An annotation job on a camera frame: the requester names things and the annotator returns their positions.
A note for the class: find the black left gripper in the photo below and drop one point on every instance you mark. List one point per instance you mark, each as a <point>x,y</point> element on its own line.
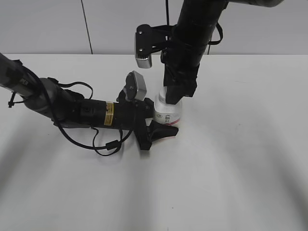
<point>132,116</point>

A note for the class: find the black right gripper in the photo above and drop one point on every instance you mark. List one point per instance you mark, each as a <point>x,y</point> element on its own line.
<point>182,63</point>

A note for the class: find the white bottle cap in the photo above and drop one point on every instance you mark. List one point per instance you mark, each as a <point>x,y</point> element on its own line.
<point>162,95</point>

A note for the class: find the white yili changqing bottle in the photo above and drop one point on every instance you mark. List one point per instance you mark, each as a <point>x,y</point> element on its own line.
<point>167,114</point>

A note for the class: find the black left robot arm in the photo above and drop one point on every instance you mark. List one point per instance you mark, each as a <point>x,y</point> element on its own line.
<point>69,109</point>

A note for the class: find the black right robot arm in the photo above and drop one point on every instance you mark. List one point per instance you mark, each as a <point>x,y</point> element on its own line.
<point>188,41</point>

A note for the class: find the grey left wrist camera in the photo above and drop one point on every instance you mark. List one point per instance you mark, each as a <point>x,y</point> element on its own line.
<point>134,88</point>

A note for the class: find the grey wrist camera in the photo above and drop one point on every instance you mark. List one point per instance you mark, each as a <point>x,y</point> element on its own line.
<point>134,88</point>
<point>149,40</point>

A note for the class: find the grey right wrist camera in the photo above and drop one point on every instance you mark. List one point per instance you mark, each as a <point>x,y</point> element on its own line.
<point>149,40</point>

